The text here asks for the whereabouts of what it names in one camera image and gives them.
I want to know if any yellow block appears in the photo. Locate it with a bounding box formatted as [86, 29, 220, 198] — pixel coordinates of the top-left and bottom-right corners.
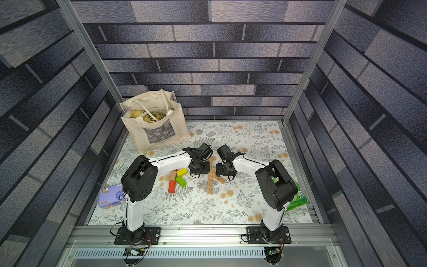
[176, 168, 188, 177]

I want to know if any green block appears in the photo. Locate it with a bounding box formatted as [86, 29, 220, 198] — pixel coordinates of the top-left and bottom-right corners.
[175, 176, 187, 188]

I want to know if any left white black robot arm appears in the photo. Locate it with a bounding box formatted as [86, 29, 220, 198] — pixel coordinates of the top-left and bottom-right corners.
[115, 143, 213, 245]

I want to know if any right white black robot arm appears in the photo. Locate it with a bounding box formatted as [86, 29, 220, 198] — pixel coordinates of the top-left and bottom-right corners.
[216, 145, 298, 244]

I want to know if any beige canvas tote bag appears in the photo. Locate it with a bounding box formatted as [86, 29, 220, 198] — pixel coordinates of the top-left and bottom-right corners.
[120, 90, 191, 154]

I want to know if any green chips bag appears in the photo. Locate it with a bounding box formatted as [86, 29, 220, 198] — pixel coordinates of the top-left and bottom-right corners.
[287, 181, 310, 211]

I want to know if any purple tissue pack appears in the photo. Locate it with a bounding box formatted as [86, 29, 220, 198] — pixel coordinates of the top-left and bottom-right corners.
[98, 184, 126, 209]

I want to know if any right circuit board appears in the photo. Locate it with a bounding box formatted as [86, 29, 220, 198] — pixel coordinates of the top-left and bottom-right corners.
[265, 248, 282, 258]

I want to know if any circuit board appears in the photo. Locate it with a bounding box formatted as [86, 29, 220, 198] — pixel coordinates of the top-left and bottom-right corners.
[265, 248, 282, 258]
[123, 247, 145, 258]

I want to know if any left circuit board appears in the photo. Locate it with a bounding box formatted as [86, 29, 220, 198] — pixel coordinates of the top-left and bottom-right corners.
[123, 247, 145, 258]

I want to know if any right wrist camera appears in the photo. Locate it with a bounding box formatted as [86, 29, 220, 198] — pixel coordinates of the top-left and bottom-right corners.
[217, 145, 234, 162]

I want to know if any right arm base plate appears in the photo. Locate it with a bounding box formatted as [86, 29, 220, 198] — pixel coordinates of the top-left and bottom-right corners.
[241, 225, 292, 244]

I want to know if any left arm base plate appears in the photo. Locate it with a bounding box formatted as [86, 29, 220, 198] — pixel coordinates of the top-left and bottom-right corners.
[114, 227, 162, 245]

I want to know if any aluminium front rail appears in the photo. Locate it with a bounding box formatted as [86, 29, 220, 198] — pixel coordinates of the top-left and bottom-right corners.
[58, 224, 347, 267]

